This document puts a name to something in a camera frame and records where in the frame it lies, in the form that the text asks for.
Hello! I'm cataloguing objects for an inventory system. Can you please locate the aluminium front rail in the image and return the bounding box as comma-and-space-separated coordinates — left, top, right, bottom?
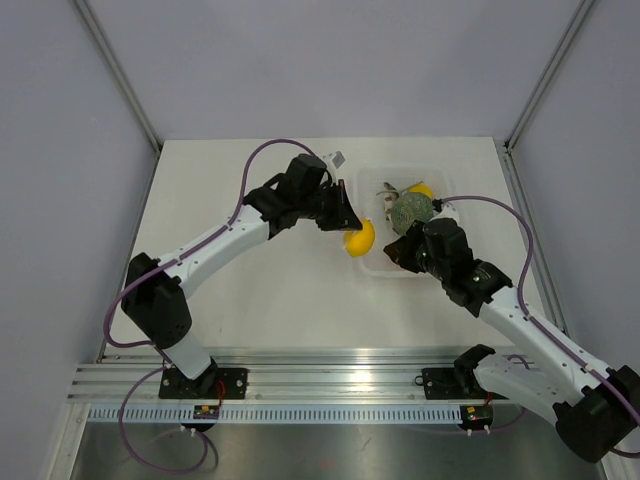
67, 352, 611, 405

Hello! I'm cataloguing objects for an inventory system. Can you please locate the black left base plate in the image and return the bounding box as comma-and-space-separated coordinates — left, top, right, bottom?
158, 367, 249, 400

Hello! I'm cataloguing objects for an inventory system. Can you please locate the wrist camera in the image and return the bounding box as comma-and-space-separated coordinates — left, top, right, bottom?
323, 151, 345, 169
434, 203, 460, 224

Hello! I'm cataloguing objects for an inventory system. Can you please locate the yellow lemon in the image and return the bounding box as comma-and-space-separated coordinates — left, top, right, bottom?
408, 183, 434, 199
344, 218, 376, 259

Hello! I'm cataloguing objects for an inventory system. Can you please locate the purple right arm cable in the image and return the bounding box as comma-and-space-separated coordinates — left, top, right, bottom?
434, 195, 640, 459

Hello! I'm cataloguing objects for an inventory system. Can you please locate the aluminium frame post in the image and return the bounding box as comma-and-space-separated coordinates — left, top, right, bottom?
504, 0, 599, 155
70, 0, 164, 159

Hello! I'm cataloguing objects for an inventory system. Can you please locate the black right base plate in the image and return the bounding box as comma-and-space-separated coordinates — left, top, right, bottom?
414, 367, 505, 401

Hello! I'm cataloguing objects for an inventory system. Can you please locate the left aluminium frame post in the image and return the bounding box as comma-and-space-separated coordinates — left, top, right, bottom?
70, 0, 164, 159

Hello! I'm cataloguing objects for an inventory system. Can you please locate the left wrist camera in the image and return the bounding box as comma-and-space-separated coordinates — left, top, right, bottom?
323, 151, 345, 169

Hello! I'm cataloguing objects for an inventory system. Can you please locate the white slotted cable duct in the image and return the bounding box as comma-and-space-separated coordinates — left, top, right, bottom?
88, 404, 493, 429

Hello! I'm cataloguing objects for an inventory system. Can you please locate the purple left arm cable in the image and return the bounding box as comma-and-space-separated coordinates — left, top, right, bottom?
102, 138, 326, 474

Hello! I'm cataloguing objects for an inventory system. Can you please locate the green netted melon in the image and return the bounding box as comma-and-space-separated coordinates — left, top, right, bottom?
389, 192, 434, 235

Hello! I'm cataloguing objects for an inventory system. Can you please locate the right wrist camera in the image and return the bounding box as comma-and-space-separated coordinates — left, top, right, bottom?
434, 203, 460, 224

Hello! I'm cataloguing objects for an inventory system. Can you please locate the white perforated plastic basket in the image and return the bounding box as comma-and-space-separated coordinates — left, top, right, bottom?
353, 163, 454, 279

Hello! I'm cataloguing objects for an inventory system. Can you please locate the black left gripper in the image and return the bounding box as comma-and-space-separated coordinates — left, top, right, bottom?
297, 179, 362, 232

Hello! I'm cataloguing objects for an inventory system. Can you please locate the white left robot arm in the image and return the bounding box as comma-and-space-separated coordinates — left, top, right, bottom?
121, 152, 363, 398

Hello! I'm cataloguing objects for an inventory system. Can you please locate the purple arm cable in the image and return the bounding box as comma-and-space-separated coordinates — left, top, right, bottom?
102, 138, 326, 474
434, 195, 640, 459

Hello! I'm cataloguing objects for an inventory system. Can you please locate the right aluminium frame post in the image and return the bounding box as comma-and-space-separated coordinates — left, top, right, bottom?
504, 0, 599, 155

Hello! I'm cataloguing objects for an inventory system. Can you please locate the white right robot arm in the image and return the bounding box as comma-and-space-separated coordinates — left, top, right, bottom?
384, 218, 639, 463

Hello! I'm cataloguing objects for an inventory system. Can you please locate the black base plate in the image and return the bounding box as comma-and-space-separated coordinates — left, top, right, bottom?
414, 367, 505, 401
158, 367, 249, 400

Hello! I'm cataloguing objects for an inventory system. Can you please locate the grey toy fish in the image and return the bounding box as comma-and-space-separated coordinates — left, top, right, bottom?
376, 182, 400, 223

